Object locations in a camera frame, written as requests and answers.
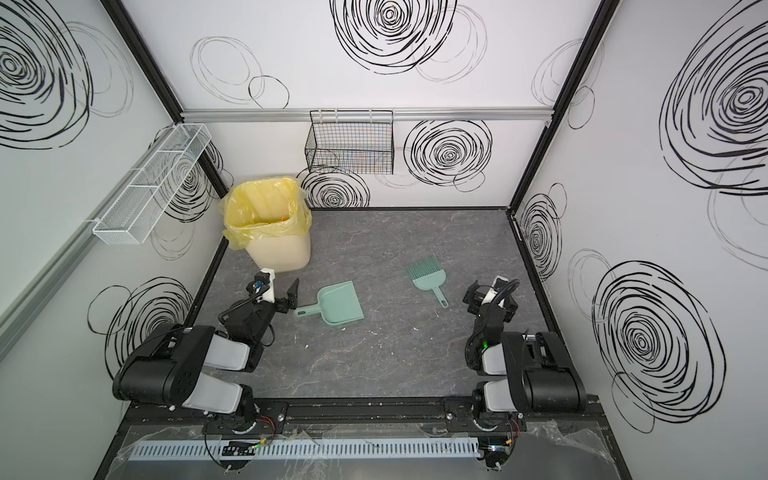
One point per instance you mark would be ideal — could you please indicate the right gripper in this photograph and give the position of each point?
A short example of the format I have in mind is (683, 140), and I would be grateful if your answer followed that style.
(491, 306)

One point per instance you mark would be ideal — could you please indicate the white wire wall shelf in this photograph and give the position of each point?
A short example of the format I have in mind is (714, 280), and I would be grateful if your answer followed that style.
(167, 182)

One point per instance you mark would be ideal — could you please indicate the black wire wall basket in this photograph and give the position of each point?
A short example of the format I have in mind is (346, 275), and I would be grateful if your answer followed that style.
(357, 141)

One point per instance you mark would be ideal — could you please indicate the green hand brush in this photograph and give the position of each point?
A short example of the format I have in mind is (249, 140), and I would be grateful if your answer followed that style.
(428, 275)

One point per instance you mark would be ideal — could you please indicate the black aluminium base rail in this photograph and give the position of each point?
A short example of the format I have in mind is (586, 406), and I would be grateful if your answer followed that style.
(453, 414)

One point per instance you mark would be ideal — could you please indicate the green plastic dustpan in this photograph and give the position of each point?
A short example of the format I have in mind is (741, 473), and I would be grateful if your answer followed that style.
(336, 305)

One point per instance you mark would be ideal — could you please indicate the yellow plastic bin liner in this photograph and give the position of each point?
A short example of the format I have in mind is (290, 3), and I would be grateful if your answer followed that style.
(250, 209)

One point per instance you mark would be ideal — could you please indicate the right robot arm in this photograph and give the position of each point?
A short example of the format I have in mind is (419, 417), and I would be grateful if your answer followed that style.
(527, 373)

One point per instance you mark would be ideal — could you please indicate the beige plastic trash bin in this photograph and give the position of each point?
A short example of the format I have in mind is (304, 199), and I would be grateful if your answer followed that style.
(281, 254)

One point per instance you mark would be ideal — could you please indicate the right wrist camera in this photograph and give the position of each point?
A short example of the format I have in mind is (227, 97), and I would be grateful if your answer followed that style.
(497, 285)

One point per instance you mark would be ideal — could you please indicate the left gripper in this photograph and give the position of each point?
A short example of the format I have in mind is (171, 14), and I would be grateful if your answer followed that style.
(279, 303)

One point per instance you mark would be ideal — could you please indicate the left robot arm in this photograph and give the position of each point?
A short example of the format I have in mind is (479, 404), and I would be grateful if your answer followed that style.
(167, 368)

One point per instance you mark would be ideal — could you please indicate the white slotted cable duct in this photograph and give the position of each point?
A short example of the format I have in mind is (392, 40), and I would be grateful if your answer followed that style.
(298, 449)

